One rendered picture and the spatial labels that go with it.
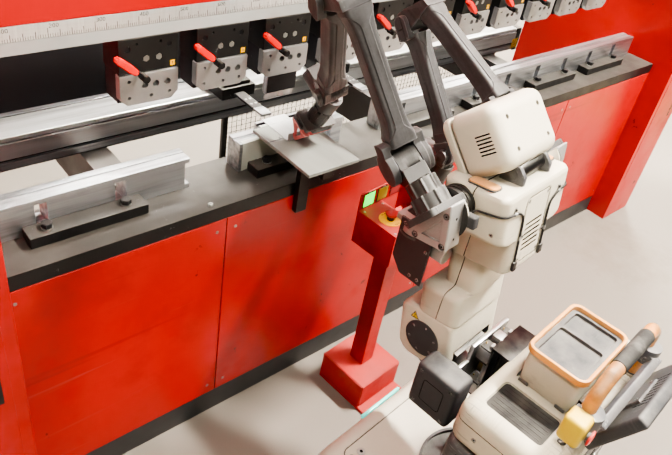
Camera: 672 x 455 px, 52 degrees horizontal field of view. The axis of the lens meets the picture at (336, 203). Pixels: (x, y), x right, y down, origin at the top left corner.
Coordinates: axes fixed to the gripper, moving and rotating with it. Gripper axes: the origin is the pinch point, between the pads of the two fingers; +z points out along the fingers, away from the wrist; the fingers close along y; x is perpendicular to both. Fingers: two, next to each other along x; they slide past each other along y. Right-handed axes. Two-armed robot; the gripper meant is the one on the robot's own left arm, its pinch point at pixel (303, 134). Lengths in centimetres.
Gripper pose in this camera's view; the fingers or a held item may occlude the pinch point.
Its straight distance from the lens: 195.2
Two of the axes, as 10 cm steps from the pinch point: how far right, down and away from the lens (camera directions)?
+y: -7.6, 2.9, -5.8
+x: 4.8, 8.6, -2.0
